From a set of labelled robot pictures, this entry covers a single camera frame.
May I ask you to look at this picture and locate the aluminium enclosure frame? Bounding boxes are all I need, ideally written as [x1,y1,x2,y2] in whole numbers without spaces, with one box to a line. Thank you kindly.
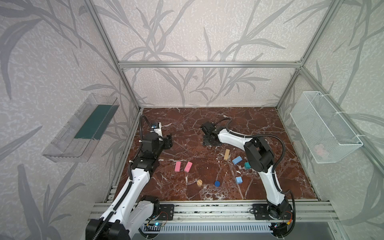
[95,1,384,206]

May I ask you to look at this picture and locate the pink object in basket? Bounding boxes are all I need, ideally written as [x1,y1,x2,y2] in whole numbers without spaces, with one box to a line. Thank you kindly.
[314,144,329,158]

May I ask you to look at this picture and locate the clear plastic wall tray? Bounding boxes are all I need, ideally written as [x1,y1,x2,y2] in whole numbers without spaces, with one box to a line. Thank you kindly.
[42,94,120,163]

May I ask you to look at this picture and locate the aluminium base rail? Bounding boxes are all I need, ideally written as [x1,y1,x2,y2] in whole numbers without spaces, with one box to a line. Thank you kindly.
[160,200,340,225]

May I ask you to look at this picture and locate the pink block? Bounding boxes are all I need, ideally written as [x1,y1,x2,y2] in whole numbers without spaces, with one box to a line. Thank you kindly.
[175,161,181,172]
[184,162,193,173]

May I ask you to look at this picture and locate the natural wood long block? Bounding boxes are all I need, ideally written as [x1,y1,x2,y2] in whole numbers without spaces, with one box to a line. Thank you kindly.
[224,149,230,161]

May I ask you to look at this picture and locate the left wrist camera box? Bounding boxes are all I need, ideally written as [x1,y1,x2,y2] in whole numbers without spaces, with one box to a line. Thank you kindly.
[151,122,163,137]

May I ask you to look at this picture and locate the white wire mesh basket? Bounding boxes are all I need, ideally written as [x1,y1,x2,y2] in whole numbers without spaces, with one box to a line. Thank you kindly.
[290,91,364,164]

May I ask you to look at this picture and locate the light blue long block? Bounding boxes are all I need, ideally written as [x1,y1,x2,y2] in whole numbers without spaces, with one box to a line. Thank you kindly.
[232,156,243,165]

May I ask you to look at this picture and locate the light blue cube block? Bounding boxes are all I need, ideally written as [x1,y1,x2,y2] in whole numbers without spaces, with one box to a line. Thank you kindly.
[236,177,243,184]

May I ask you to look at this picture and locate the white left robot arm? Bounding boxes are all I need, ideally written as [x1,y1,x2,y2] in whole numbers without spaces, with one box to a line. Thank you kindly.
[85,130,173,240]

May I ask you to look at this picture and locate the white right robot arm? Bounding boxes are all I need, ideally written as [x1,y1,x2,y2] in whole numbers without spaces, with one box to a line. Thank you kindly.
[201,122,290,220]

